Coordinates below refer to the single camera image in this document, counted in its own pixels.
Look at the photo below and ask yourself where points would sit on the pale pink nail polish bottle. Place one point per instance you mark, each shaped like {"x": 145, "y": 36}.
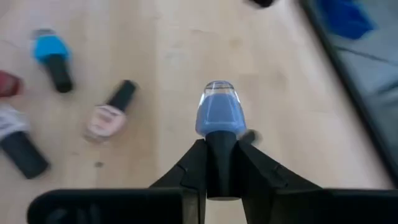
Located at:
{"x": 104, "y": 123}

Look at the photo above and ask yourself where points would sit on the bright blue nail polish bottle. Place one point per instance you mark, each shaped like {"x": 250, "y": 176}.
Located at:
{"x": 49, "y": 49}

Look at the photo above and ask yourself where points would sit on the white nail polish bottle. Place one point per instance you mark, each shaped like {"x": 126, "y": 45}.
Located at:
{"x": 21, "y": 152}

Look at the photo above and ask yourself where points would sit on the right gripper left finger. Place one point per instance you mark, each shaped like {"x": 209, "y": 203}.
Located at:
{"x": 124, "y": 207}

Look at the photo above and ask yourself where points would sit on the blue plastic object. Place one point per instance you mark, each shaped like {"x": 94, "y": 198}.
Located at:
{"x": 345, "y": 18}

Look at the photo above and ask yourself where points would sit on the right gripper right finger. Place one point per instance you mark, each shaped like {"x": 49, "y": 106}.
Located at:
{"x": 311, "y": 207}

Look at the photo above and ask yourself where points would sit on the red nail polish bottle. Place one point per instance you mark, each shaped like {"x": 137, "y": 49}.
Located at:
{"x": 9, "y": 84}

